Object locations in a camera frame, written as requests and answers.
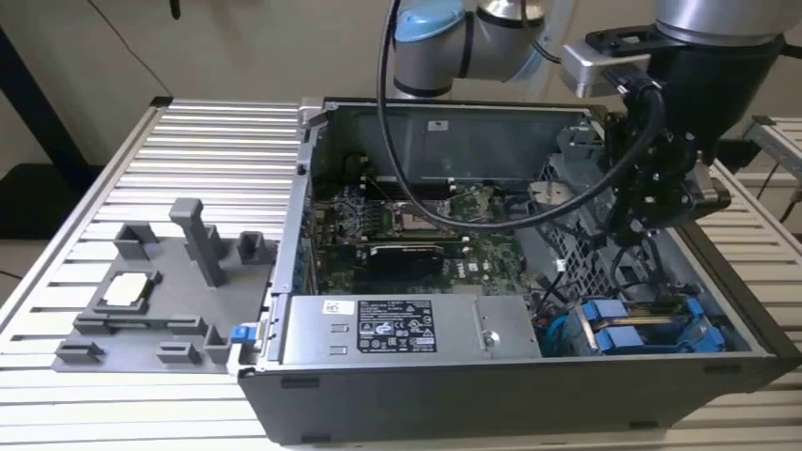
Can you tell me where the black RAM slots bank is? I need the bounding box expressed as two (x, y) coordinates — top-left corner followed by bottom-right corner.
(365, 174), (456, 199)

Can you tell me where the black PC case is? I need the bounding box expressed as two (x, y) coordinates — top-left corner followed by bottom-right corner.
(236, 96), (802, 446)

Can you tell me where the grey parts rack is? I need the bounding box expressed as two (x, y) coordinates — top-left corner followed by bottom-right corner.
(53, 196), (280, 375)

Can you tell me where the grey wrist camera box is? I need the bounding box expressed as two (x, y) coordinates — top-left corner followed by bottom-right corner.
(681, 166), (732, 218)

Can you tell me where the black desk frame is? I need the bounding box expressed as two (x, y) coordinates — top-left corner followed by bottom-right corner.
(0, 25), (105, 239)

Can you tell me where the green motherboard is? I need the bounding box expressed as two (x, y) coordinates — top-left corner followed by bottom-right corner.
(310, 180), (545, 297)

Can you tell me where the silver power supply unit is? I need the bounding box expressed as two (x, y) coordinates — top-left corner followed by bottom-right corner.
(277, 293), (544, 365)

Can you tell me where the grey disk bay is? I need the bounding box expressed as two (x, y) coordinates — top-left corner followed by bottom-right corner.
(575, 281), (752, 356)

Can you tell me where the silver CPU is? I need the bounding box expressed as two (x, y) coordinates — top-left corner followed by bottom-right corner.
(101, 272), (154, 304)

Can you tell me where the CPU socket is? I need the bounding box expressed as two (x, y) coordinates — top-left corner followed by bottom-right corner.
(384, 196), (456, 234)

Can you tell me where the black graphics card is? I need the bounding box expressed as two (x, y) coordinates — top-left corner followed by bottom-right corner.
(364, 240), (470, 286)

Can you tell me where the black wire bundle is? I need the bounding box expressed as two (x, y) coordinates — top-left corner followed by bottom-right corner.
(528, 201), (587, 309)

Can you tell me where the aluminium profile rail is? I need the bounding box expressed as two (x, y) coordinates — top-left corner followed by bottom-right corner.
(741, 115), (802, 156)

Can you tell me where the grey perforated drive cage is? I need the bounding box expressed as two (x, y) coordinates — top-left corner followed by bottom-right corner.
(516, 122), (627, 302)

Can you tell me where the silver metal latch bracket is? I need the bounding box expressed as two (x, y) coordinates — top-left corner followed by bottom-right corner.
(526, 180), (581, 208)

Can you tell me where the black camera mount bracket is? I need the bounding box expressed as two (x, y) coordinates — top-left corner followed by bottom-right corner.
(584, 25), (663, 54)

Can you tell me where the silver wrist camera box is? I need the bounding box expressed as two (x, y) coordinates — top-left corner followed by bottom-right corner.
(559, 43), (653, 99)

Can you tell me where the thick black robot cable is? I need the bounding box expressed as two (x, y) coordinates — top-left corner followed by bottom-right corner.
(374, 0), (667, 231)

